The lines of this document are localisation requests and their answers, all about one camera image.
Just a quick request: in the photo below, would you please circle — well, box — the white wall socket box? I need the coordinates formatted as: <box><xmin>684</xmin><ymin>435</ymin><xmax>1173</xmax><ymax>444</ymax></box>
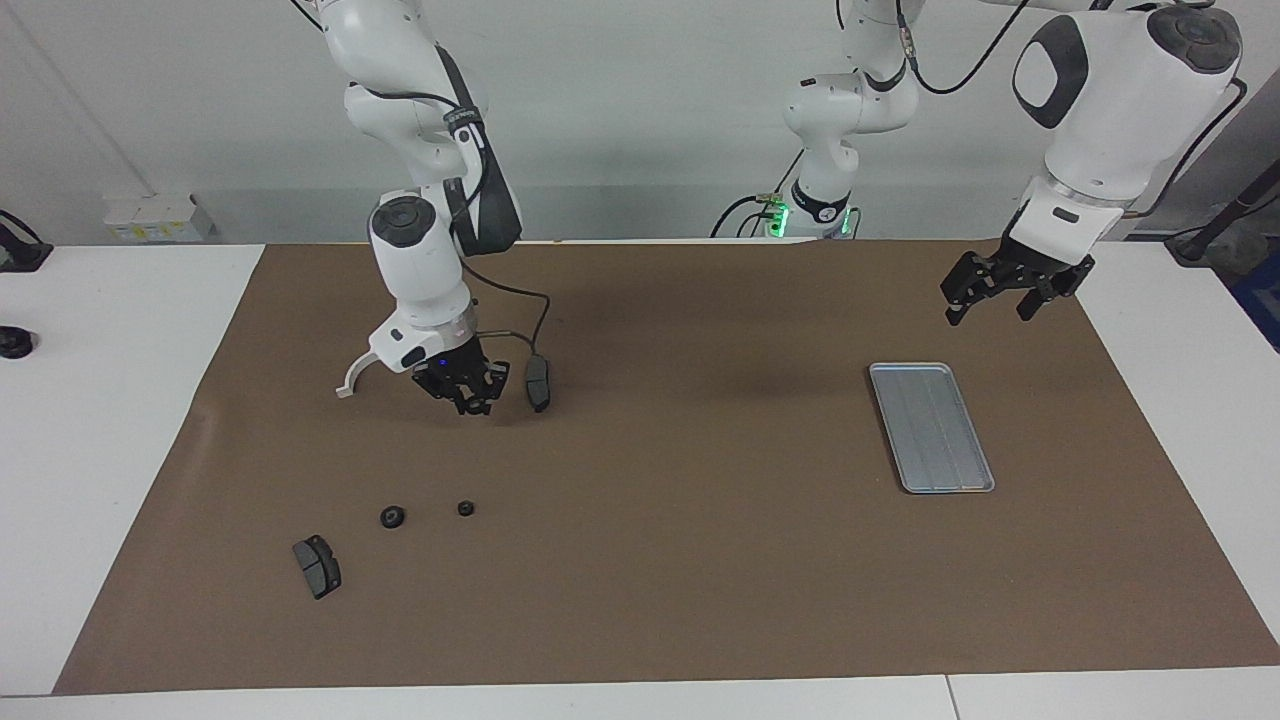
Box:
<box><xmin>103</xmin><ymin>193</ymin><xmax>216</xmax><ymax>243</ymax></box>

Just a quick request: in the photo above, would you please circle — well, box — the silver metal tray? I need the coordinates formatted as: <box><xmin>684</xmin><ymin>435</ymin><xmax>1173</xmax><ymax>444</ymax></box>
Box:
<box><xmin>868</xmin><ymin>362</ymin><xmax>996</xmax><ymax>495</ymax></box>

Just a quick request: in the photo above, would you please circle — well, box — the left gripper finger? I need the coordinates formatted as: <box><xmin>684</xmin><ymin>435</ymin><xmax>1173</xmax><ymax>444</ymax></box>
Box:
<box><xmin>1017</xmin><ymin>280</ymin><xmax>1076</xmax><ymax>323</ymax></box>
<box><xmin>940</xmin><ymin>252</ymin><xmax>1001</xmax><ymax>327</ymax></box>

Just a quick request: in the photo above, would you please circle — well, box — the black table clamp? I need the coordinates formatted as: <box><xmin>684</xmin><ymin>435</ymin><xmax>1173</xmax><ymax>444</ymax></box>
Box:
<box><xmin>0</xmin><ymin>210</ymin><xmax>53</xmax><ymax>273</ymax></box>

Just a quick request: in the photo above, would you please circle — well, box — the black left base cable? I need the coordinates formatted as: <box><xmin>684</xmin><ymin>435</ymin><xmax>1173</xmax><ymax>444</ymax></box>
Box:
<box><xmin>712</xmin><ymin>150</ymin><xmax>801</xmax><ymax>239</ymax></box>

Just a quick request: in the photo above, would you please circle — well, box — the white curved plastic bracket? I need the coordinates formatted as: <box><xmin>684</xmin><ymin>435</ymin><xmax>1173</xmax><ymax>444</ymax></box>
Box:
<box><xmin>335</xmin><ymin>345</ymin><xmax>389</xmax><ymax>399</ymax></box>

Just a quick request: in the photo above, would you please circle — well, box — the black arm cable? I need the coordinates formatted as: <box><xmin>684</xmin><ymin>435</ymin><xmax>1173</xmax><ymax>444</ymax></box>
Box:
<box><xmin>893</xmin><ymin>0</ymin><xmax>1249</xmax><ymax>217</ymax></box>
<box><xmin>360</xmin><ymin>60</ymin><xmax>553</xmax><ymax>361</ymax></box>

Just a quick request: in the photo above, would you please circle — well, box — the short dark brake pad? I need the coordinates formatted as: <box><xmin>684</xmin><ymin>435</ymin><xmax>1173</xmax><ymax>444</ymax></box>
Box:
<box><xmin>292</xmin><ymin>535</ymin><xmax>342</xmax><ymax>600</ymax></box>

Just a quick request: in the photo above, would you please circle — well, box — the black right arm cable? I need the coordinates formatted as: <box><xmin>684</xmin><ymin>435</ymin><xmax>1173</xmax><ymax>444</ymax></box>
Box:
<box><xmin>360</xmin><ymin>60</ymin><xmax>553</xmax><ymax>361</ymax></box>

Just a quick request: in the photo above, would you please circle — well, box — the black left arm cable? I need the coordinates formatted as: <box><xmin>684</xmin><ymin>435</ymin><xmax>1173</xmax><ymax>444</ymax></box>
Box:
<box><xmin>893</xmin><ymin>0</ymin><xmax>1249</xmax><ymax>217</ymax></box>

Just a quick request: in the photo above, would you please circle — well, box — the brown table mat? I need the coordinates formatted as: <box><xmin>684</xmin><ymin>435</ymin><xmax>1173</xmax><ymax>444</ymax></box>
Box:
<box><xmin>52</xmin><ymin>238</ymin><xmax>1280</xmax><ymax>696</ymax></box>

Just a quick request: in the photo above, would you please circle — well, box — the black stand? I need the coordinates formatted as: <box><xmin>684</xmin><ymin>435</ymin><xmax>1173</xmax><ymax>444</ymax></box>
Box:
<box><xmin>1165</xmin><ymin>160</ymin><xmax>1280</xmax><ymax>266</ymax></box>

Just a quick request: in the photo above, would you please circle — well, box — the blue crate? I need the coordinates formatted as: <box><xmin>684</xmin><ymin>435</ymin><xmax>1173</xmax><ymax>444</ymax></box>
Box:
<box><xmin>1230</xmin><ymin>250</ymin><xmax>1280</xmax><ymax>351</ymax></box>

